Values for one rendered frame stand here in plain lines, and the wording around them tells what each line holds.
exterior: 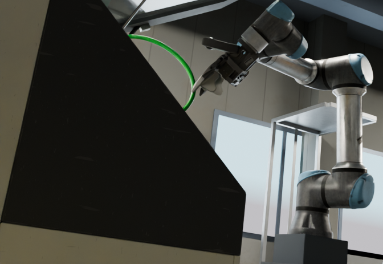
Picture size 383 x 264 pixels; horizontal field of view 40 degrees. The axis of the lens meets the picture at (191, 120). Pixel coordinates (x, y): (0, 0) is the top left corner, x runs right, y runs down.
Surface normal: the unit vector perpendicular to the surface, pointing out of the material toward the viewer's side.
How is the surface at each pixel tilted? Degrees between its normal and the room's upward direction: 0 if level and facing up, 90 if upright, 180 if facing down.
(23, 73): 90
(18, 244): 90
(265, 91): 90
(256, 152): 90
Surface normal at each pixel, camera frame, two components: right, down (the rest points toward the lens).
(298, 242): -0.90, -0.22
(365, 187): 0.73, 0.04
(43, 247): 0.33, -0.22
